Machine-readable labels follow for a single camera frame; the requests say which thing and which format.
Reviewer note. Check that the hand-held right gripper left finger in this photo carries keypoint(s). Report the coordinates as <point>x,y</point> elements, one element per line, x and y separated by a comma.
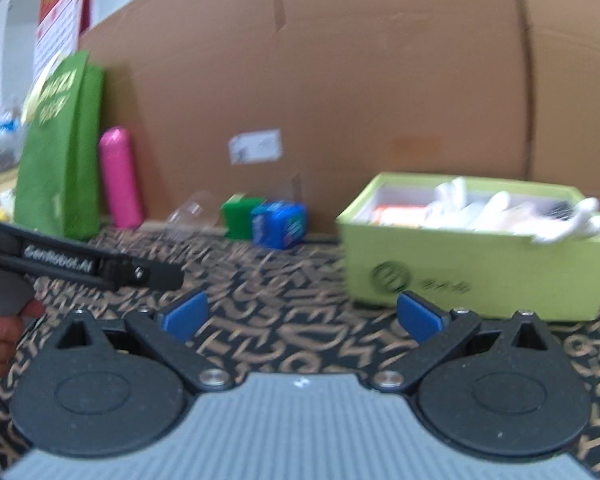
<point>185,315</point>

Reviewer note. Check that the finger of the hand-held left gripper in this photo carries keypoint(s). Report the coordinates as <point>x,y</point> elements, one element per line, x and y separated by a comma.
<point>145,274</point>

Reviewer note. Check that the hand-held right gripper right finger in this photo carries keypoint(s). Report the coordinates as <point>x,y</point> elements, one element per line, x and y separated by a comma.
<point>420,315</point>

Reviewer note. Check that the light green cardboard box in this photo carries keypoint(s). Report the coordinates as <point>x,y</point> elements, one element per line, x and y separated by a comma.
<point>505,270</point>

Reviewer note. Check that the white yellow medicine box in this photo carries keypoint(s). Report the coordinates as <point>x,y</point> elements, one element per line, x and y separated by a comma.
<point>400,217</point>

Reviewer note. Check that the white pink plush toy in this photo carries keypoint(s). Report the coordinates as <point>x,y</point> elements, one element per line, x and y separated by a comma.
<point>480,210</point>

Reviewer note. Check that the person's left hand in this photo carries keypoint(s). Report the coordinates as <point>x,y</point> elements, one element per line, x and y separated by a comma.
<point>0,345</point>

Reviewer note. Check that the clear plastic bottle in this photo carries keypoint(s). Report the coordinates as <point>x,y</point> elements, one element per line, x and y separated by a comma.
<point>195,210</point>

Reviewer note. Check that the black letter print tablecloth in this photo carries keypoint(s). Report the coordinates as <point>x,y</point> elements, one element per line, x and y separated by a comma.
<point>280,300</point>

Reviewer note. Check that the pink thermos bottle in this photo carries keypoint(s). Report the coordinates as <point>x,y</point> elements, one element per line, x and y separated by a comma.
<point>122,180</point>

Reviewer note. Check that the green paper bag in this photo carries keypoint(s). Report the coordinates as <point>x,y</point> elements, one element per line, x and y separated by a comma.
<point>60,160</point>

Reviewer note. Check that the small green box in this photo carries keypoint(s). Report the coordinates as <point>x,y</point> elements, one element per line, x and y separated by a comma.
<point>237,217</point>

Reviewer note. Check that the blue cube box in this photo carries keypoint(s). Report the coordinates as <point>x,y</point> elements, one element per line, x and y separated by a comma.
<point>280,225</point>

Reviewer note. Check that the white shipping label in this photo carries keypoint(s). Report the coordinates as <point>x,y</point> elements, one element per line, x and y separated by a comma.
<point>255,146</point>

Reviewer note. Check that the large brown cardboard sheet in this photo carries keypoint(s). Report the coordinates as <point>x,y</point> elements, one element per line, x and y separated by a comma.
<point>380,60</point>

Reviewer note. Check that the red wall poster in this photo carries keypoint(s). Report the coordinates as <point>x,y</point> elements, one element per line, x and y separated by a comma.
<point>60,0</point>

